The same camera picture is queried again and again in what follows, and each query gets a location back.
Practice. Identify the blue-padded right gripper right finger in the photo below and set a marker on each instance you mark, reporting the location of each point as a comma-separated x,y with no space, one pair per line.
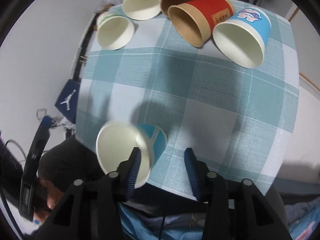
236,210

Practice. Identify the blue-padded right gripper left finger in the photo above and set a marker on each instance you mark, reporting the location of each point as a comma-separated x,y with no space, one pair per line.
91,210

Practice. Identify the blue cartoon paper cup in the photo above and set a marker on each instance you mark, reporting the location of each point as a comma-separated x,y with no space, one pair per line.
243,37
116,140

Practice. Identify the green-print white cup left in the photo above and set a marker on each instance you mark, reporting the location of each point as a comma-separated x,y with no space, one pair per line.
114,31

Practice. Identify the green-print white cup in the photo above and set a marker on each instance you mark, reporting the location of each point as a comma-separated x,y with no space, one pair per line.
141,9
114,31

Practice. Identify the red paper cup near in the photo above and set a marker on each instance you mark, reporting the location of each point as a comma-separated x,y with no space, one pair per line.
196,19

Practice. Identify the green-print white cup right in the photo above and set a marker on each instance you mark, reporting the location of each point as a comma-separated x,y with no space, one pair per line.
141,9

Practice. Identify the person's hand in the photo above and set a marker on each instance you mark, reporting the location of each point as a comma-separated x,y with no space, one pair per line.
53,196

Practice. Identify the navy jordan shoe box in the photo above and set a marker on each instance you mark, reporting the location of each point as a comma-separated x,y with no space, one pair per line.
68,100

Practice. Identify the teal checkered tablecloth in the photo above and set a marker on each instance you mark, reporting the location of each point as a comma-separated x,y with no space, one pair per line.
237,120

